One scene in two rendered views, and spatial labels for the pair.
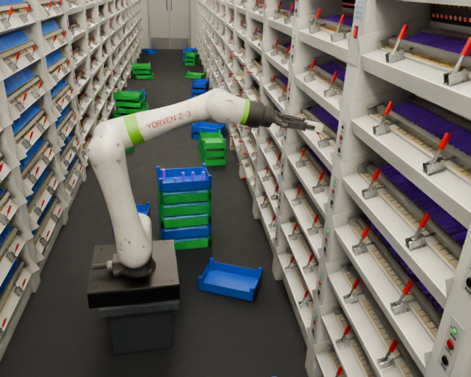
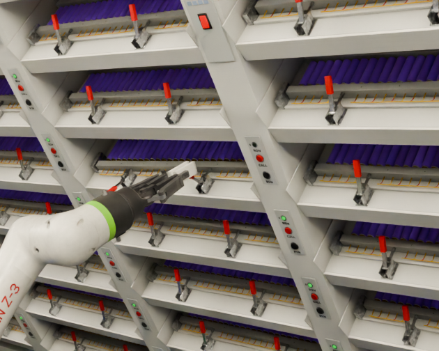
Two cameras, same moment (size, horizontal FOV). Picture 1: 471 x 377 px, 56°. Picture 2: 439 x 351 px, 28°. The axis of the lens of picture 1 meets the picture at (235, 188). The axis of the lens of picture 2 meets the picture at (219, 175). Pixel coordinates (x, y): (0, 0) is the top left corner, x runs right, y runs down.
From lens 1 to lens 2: 0.75 m
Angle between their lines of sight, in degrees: 30
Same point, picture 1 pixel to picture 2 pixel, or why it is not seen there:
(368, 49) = (238, 33)
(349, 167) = (296, 186)
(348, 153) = (286, 170)
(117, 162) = not seen: outside the picture
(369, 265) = (421, 276)
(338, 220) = (321, 260)
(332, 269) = (348, 326)
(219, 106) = (76, 239)
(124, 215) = not seen: outside the picture
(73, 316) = not seen: outside the picture
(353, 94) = (253, 96)
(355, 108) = (264, 111)
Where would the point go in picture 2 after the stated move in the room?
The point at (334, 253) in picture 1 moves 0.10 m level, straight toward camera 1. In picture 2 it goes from (339, 304) to (365, 322)
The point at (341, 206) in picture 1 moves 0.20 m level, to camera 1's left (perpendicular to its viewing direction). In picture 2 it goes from (314, 241) to (255, 297)
